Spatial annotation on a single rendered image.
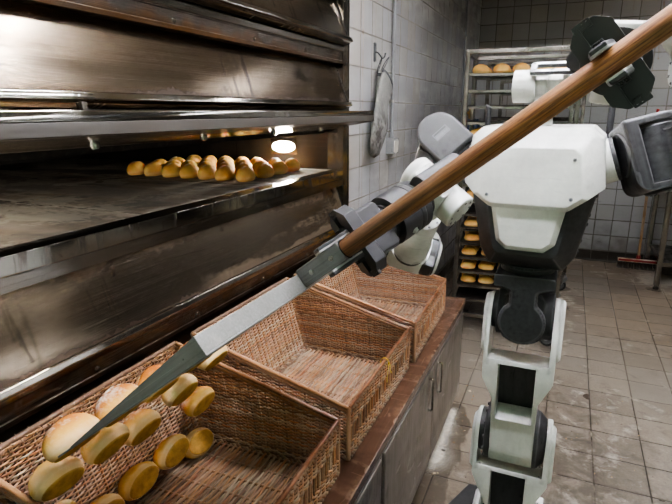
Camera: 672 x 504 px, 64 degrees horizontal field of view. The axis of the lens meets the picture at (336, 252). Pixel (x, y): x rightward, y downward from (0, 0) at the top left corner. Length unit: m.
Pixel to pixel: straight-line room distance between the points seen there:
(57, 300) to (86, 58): 0.50
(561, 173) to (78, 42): 1.01
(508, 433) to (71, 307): 1.05
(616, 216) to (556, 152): 4.71
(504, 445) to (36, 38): 1.35
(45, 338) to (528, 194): 1.01
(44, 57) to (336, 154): 1.49
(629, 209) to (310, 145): 3.95
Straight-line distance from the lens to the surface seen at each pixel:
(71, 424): 0.99
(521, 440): 1.45
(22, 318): 1.21
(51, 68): 1.20
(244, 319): 0.72
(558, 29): 5.78
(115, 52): 1.34
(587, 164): 1.15
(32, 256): 1.18
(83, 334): 1.27
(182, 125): 1.24
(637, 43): 0.73
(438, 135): 1.24
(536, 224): 1.18
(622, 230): 5.87
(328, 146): 2.45
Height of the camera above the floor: 1.44
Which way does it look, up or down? 15 degrees down
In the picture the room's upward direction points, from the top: straight up
